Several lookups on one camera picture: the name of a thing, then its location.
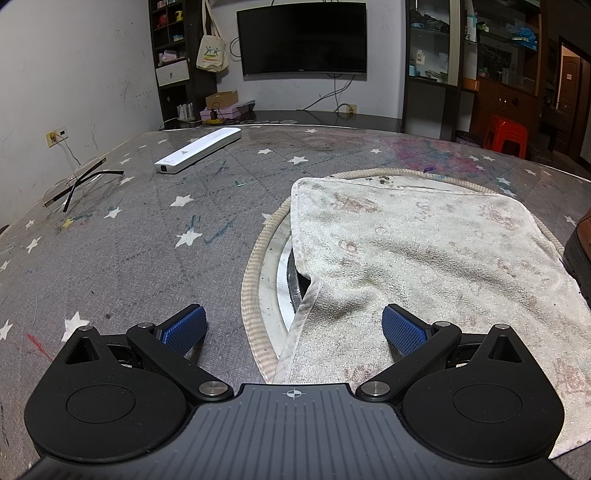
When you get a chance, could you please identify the brown wooden door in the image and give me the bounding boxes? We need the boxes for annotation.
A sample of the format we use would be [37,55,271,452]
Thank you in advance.
[556,37,585,162]

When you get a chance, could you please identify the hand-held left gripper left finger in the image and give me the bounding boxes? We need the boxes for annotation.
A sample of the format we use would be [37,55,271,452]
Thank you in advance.
[58,303,234,401]

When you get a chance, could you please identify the cardboard box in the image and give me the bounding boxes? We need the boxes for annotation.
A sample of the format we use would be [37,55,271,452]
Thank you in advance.
[205,90,239,109]

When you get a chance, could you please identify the pink flat box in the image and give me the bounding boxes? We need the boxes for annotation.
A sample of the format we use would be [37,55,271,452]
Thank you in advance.
[199,104,256,121]

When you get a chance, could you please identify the brown wooden cabinet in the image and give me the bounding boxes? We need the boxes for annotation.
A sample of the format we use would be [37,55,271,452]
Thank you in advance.
[462,0,546,139]

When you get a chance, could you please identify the rimless eyeglasses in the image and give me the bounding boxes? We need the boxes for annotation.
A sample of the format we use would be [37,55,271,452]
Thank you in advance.
[44,157,125,213]

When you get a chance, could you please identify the dark cubby shelf unit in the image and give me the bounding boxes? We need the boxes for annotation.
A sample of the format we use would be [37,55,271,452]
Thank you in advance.
[148,0,218,132]

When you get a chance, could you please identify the grey star-print tablecloth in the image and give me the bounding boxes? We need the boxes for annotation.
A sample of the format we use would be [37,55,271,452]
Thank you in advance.
[0,124,591,480]

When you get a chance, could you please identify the white terry towel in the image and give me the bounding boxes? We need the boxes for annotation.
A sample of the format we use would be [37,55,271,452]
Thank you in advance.
[272,176,591,457]

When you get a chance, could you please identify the brown leather shoe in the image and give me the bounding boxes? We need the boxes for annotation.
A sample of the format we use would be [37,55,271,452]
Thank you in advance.
[563,215,591,310]

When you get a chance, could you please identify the glass display cabinet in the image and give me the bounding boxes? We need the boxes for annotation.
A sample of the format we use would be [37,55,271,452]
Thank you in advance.
[404,0,467,139]

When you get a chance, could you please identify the black flat television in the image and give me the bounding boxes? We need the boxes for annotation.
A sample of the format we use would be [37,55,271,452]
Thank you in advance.
[236,2,369,77]

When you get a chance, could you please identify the red plastic stool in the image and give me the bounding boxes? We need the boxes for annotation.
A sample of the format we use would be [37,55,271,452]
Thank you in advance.
[482,114,529,158]

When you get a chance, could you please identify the black television console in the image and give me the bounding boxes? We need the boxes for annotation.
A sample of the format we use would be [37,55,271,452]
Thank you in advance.
[159,110,407,139]

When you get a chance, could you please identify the round rope-edged mat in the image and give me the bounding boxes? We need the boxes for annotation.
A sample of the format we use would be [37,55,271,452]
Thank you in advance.
[240,168,566,384]

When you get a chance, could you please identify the white drawer box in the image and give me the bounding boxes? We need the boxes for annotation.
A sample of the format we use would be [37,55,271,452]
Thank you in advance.
[156,60,190,88]

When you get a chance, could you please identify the white bar-shaped device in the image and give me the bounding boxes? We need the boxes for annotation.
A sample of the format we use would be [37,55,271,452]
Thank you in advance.
[154,128,243,175]

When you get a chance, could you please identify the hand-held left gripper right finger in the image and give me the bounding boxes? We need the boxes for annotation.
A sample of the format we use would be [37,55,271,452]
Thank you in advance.
[356,303,532,401]

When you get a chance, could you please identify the cream tote bag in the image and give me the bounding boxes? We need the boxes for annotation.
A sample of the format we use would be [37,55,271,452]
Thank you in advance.
[196,4,232,73]

